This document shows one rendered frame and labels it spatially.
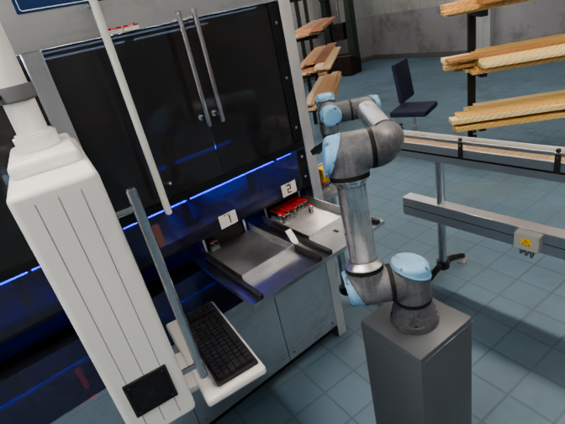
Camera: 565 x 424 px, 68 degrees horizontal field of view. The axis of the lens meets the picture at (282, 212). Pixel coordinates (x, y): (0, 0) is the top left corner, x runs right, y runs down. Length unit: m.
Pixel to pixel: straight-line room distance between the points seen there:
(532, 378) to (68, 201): 2.12
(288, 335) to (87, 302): 1.40
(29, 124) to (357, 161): 0.82
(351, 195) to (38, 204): 0.77
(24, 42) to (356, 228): 1.10
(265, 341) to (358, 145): 1.30
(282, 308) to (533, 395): 1.21
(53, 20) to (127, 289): 0.85
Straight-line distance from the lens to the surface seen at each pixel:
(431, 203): 2.68
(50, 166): 1.08
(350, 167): 1.17
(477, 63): 4.11
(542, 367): 2.48
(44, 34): 1.51
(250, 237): 1.90
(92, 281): 1.05
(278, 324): 2.20
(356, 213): 1.22
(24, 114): 1.16
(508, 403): 2.31
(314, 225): 1.88
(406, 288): 1.32
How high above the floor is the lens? 1.77
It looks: 26 degrees down
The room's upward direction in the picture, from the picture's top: 13 degrees counter-clockwise
